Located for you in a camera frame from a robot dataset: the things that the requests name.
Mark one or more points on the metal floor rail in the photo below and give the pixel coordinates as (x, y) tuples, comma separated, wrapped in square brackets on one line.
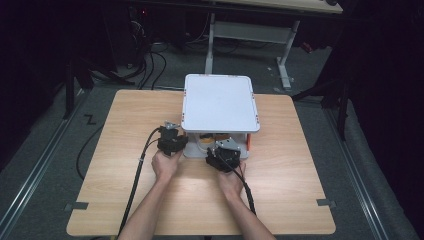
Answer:
[(356, 176), (36, 170)]

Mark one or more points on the black metal stand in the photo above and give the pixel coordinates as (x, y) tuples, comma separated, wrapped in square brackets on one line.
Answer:
[(336, 96), (70, 90)]

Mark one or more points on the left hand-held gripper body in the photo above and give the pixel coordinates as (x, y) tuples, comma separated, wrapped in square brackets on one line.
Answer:
[(169, 140)]

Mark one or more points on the person's left hand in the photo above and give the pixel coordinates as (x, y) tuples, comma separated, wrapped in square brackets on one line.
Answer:
[(165, 165)]

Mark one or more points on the black computer tower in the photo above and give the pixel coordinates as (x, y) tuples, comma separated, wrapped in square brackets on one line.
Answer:
[(131, 33)]

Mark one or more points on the person's right hand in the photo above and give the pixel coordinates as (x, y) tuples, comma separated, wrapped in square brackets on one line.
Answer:
[(230, 181)]

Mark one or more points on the grey tape piece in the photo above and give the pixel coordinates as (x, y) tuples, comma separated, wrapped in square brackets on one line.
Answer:
[(76, 206), (326, 202)]

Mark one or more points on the desk with white frame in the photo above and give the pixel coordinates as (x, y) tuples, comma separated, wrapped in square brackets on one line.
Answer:
[(253, 31)]

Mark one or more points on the white two-tier shoe rack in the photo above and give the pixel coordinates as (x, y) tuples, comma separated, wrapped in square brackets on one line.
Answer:
[(220, 103)]

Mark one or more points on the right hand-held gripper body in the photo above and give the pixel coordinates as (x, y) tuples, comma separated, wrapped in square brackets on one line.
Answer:
[(224, 156)]

